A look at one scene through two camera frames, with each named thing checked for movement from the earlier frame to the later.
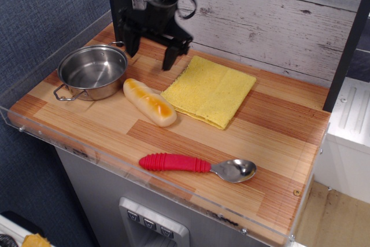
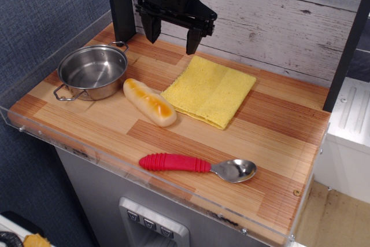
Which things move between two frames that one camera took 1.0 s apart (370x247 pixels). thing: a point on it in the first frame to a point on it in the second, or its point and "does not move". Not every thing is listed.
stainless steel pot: (93, 73) does not move
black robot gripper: (158, 21) to (177, 2)
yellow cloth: (209, 91) does not move
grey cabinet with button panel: (122, 212) does not move
